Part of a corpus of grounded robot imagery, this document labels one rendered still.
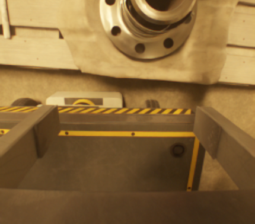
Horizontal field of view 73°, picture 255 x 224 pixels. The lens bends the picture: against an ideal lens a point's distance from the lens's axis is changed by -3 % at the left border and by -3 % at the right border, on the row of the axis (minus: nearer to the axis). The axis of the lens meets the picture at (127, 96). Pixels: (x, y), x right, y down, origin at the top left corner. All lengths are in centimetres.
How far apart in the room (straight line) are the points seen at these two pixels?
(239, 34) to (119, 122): 46
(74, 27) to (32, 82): 34
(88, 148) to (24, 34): 41
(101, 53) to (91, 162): 30
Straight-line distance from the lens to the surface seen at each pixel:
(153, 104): 62
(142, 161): 48
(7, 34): 65
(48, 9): 61
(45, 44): 61
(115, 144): 45
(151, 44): 51
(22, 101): 72
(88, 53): 55
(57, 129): 16
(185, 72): 58
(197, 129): 17
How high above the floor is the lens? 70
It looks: 73 degrees down
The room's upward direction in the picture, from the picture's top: 177 degrees clockwise
